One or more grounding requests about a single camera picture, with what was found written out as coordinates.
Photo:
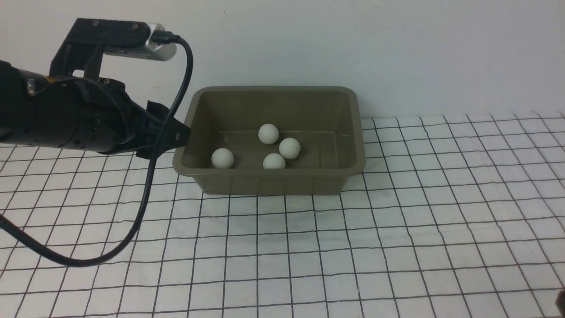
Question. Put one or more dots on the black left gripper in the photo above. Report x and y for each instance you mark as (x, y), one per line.
(83, 114)

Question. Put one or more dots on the white ping-pong ball with logo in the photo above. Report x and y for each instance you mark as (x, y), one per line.
(274, 161)

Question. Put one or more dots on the olive green plastic bin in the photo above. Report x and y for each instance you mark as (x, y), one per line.
(326, 121)

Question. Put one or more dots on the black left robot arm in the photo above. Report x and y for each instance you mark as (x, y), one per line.
(15, 107)

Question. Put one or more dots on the white grid-pattern tablecloth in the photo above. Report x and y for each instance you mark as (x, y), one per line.
(453, 217)

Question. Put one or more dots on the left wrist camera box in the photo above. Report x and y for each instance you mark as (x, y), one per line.
(89, 40)

